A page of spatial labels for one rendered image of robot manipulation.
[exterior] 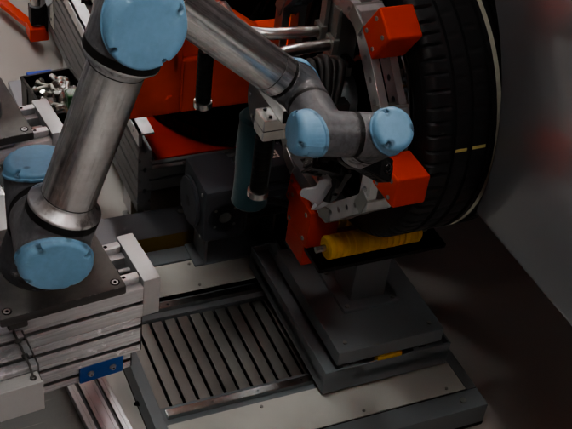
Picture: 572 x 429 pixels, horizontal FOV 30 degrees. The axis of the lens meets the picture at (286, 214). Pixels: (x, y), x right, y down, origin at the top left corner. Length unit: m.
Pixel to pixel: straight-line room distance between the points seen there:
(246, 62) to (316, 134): 0.16
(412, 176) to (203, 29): 0.63
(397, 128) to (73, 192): 0.52
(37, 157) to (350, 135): 0.51
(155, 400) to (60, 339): 0.74
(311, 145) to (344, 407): 1.17
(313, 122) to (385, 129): 0.12
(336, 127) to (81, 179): 0.40
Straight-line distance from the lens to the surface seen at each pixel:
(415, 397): 2.78
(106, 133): 1.55
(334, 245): 2.45
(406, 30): 2.06
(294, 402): 2.71
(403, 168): 2.11
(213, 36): 1.66
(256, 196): 2.18
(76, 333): 1.98
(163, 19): 1.45
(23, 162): 1.77
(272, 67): 1.73
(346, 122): 1.69
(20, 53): 4.10
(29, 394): 1.86
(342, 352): 2.64
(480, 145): 2.19
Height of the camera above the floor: 2.10
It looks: 39 degrees down
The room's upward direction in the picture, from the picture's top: 8 degrees clockwise
